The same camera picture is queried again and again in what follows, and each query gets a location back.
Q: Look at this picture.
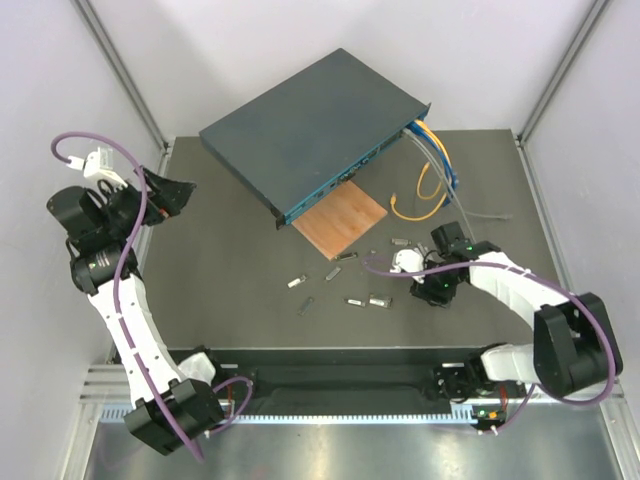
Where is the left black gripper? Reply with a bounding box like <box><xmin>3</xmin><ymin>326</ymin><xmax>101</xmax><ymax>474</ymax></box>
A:
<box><xmin>101</xmin><ymin>165</ymin><xmax>196</xmax><ymax>238</ymax></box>

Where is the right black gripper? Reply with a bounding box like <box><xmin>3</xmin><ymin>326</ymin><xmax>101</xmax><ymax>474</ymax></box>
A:
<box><xmin>410</xmin><ymin>257</ymin><xmax>463</xmax><ymax>308</ymax></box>

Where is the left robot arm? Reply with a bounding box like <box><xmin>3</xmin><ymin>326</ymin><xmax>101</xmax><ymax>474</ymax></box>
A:
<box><xmin>46</xmin><ymin>170</ymin><xmax>227</xmax><ymax>455</ymax></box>

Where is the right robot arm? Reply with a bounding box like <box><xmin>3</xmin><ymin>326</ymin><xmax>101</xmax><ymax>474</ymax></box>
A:
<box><xmin>392</xmin><ymin>222</ymin><xmax>623</xmax><ymax>398</ymax></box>

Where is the silver double SFP module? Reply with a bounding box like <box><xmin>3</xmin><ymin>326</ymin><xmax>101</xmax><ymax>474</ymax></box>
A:
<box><xmin>368</xmin><ymin>295</ymin><xmax>393</xmax><ymax>309</ymax></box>

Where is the silver SFP module upper right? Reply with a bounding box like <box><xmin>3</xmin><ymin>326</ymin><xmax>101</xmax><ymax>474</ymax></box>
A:
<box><xmin>391</xmin><ymin>238</ymin><xmax>411</xmax><ymax>246</ymax></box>

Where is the labelled SFP module bottom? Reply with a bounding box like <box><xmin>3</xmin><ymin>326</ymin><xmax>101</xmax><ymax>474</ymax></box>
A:
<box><xmin>344</xmin><ymin>298</ymin><xmax>366</xmax><ymax>308</ymax></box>

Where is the silver SFP module by board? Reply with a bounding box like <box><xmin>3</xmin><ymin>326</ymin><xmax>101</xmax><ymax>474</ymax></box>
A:
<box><xmin>335</xmin><ymin>252</ymin><xmax>358</xmax><ymax>261</ymax></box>

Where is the dark grey table mat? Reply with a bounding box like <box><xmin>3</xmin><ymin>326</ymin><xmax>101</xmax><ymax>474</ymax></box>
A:
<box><xmin>143</xmin><ymin>137</ymin><xmax>532</xmax><ymax>349</ymax></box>

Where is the dark SFP module centre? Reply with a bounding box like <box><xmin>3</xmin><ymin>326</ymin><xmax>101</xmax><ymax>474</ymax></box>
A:
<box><xmin>325</xmin><ymin>266</ymin><xmax>342</xmax><ymax>282</ymax></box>

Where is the wooden board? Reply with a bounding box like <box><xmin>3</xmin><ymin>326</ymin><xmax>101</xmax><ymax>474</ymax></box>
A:
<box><xmin>292</xmin><ymin>181</ymin><xmax>387</xmax><ymax>260</ymax></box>

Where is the dark SFP module lower left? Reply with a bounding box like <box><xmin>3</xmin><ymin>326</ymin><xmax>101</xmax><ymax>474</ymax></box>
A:
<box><xmin>297</xmin><ymin>297</ymin><xmax>315</xmax><ymax>316</ymax></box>

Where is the silver SFP module far left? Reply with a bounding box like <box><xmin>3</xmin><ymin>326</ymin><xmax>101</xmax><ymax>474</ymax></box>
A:
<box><xmin>287</xmin><ymin>275</ymin><xmax>307</xmax><ymax>289</ymax></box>

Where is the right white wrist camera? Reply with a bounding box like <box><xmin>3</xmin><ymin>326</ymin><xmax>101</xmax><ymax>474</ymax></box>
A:
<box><xmin>390</xmin><ymin>248</ymin><xmax>424</xmax><ymax>273</ymax></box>

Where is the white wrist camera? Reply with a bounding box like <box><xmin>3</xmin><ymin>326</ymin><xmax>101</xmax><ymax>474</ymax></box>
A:
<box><xmin>390</xmin><ymin>248</ymin><xmax>424</xmax><ymax>273</ymax></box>
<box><xmin>66</xmin><ymin>147</ymin><xmax>127</xmax><ymax>187</ymax></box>

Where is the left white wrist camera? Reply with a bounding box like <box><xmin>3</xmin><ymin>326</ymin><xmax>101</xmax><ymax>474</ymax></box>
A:
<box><xmin>66</xmin><ymin>147</ymin><xmax>127</xmax><ymax>187</ymax></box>

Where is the grey ethernet cable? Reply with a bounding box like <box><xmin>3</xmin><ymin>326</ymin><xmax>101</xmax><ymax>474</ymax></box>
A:
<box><xmin>407</xmin><ymin>137</ymin><xmax>514</xmax><ymax>236</ymax></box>

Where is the dark teal network switch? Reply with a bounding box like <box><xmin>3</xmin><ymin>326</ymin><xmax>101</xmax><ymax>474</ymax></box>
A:
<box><xmin>199</xmin><ymin>48</ymin><xmax>430</xmax><ymax>228</ymax></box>

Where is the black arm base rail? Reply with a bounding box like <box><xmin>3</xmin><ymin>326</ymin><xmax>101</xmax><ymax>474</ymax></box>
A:
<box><xmin>169</xmin><ymin>347</ymin><xmax>531</xmax><ymax>414</ymax></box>

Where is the blue ethernet cable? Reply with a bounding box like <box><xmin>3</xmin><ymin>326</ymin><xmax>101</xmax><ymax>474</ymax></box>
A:
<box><xmin>405</xmin><ymin>122</ymin><xmax>460</xmax><ymax>207</ymax></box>

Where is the yellow ethernet cable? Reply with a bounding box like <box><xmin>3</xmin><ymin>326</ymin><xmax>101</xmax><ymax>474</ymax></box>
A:
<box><xmin>389</xmin><ymin>118</ymin><xmax>452</xmax><ymax>222</ymax></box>

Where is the grey slotted cable duct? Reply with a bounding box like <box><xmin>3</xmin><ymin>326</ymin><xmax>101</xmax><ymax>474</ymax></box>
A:
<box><xmin>99</xmin><ymin>402</ymin><xmax>501</xmax><ymax>426</ymax></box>

